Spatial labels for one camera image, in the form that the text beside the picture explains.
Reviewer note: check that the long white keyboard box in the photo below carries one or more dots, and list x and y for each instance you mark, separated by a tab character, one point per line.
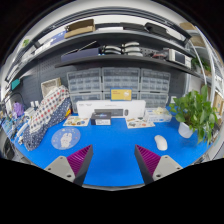
118	109

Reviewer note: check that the white electronic instrument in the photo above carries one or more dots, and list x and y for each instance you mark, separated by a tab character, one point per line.
179	58

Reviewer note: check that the dark metal shelf unit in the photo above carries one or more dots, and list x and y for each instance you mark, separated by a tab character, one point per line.
113	25

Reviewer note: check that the yellow box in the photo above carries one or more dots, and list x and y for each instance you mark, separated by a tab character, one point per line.
121	94

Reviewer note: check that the green potted plant white pot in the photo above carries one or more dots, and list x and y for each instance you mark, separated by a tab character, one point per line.
196	112

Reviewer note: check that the white computer mouse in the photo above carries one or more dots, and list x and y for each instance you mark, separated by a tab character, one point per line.
161	142

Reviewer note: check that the cardboard box on top shelf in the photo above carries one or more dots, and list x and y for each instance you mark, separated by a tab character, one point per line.
80	27

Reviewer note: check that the grey drawer organizer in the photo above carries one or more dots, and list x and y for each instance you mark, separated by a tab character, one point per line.
84	80
116	77
154	81

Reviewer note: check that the left grey drawer organizer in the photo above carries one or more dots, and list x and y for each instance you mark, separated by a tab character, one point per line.
84	80

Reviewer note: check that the blue desk mat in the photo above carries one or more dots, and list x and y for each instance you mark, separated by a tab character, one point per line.
113	162

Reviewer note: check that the illustrated card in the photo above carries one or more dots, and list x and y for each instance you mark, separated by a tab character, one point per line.
138	122
76	121

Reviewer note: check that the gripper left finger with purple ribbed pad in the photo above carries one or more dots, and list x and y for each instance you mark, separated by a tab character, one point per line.
74	167

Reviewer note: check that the dark blue flat box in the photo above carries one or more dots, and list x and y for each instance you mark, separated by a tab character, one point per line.
80	54

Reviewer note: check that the right grey drawer organizer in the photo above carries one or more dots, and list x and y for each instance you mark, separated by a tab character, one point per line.
154	81

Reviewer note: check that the white wire basket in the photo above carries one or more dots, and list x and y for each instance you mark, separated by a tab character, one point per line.
47	86

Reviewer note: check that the right illustrated card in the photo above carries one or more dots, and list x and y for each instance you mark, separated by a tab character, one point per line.
138	122

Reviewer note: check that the left illustrated card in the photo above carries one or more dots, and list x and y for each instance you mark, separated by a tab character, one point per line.
76	121

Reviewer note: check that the patterned fabric cloth bundle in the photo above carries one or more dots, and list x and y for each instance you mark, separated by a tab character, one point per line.
53	109

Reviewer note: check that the middle grey drawer organizer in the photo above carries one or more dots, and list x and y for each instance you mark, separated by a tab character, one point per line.
116	77

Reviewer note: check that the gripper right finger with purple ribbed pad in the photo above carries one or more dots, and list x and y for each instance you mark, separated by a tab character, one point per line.
154	167

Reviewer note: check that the round light blue mouse pad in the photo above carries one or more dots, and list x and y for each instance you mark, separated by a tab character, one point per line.
65	138

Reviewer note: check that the white tissue box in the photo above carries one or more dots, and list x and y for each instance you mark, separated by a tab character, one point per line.
158	114

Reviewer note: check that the stacked white grey cases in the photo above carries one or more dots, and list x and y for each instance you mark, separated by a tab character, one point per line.
129	48

